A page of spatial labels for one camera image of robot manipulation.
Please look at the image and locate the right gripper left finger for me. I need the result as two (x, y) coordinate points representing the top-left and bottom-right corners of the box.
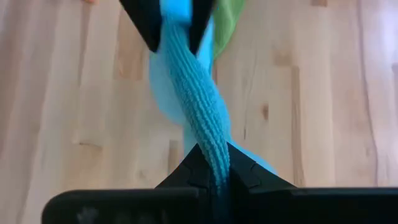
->
(42, 142), (220, 224)

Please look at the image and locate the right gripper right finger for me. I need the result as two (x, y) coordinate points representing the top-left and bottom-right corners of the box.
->
(228, 142), (398, 224)

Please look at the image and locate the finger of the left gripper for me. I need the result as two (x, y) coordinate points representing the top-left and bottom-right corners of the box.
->
(188, 0), (216, 56)
(119, 0), (163, 53)

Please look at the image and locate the green microfiber towel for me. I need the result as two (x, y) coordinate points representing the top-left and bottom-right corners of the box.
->
(212, 0), (247, 60)

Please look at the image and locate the teal microfiber towel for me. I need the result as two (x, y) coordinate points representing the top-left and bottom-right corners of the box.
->
(148, 0), (278, 224)

